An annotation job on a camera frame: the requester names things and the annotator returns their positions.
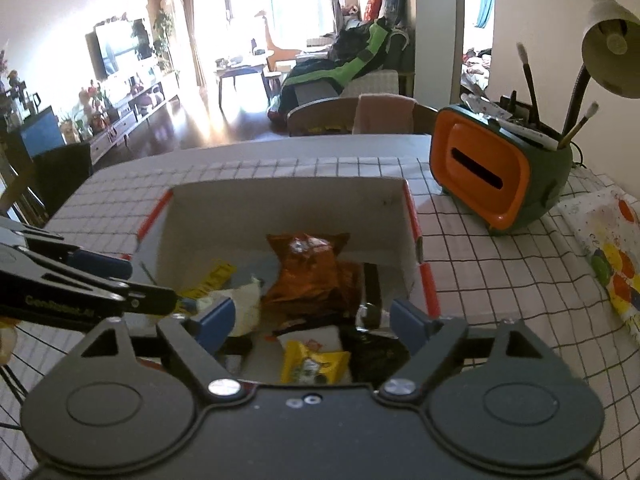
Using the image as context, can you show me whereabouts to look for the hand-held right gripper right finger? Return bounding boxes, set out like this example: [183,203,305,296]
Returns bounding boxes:
[377,297,546,403]

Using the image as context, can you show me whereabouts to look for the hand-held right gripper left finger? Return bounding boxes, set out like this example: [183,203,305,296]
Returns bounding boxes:
[80,296,248,401]

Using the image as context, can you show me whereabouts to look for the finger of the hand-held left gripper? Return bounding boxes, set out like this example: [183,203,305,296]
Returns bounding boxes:
[117,282,177,314]
[0,217,133,282]

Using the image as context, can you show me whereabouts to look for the pale clear snack packet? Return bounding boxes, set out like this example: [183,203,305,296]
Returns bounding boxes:
[200,275,263,337]

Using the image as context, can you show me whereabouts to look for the silver snack packet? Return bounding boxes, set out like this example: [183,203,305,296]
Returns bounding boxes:
[362,262,383,331]

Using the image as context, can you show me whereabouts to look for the brown cookie packet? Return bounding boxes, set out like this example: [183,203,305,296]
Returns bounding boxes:
[262,232,352,318]

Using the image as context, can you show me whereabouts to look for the yellow black snack packet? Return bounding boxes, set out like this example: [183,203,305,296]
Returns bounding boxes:
[280,339,352,386]

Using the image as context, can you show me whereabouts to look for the orange cardboard box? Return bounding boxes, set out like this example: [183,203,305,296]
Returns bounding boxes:
[135,177,443,391]

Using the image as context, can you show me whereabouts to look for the white checked tablecloth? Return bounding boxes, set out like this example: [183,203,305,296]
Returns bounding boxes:
[0,132,640,480]

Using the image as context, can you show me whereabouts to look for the black garment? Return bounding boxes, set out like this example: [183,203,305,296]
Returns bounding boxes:
[32,142,96,206]

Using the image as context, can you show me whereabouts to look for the dark cabinet blue door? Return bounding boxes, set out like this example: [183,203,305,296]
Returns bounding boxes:
[20,106,66,158]

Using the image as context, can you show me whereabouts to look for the low television cabinet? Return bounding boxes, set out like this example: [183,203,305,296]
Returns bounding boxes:
[85,70,181,156]

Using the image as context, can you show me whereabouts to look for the group of toy figurines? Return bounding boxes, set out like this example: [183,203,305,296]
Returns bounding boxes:
[60,80,113,143]

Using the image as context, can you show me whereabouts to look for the orange green pen holder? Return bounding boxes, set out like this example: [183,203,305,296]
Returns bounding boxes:
[430,104,573,236]

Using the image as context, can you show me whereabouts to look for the colourful spotted cloth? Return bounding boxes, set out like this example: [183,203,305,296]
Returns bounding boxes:
[557,187,640,346]

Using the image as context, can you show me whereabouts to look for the pink cloth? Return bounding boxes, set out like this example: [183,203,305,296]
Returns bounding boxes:
[354,94,417,135]

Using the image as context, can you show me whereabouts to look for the flat television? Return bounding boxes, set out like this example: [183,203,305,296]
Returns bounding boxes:
[85,19,153,81]

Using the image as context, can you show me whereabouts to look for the light wooden chair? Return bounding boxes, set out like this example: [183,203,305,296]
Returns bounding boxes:
[286,95,441,137]

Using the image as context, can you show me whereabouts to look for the white pen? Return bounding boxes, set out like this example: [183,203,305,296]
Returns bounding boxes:
[460,92,502,117]

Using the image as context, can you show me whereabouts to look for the tall potted plant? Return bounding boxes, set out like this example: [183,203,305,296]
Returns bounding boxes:
[152,10,173,73]

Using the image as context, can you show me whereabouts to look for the grey sofa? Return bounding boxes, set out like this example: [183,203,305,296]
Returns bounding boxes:
[280,20,416,111]

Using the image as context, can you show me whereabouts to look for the wooden coffee table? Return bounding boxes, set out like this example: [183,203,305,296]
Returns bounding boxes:
[215,55,268,106]

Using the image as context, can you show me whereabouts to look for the white standing air conditioner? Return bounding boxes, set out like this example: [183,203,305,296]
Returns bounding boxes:
[165,0,186,73]

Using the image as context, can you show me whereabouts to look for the bed with clothes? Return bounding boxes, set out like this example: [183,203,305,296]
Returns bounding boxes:
[462,47,493,106]

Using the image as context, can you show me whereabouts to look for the brown window curtain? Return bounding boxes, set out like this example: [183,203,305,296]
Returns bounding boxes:
[177,0,206,88]

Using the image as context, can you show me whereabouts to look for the green black jacket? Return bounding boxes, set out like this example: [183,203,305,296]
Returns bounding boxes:
[270,17,406,111]

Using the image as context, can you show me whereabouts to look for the wooden giraffe chair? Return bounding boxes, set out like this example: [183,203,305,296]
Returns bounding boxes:
[255,10,301,61]

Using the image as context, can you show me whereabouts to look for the beige desk lamp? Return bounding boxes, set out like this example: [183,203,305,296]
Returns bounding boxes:
[560,0,640,148]

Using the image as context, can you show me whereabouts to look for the pale-handled paint brush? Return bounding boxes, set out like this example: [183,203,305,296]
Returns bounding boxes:
[565,101,600,148]

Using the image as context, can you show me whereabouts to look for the dark-handled paint brush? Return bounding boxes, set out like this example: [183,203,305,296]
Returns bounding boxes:
[516,42,541,126]

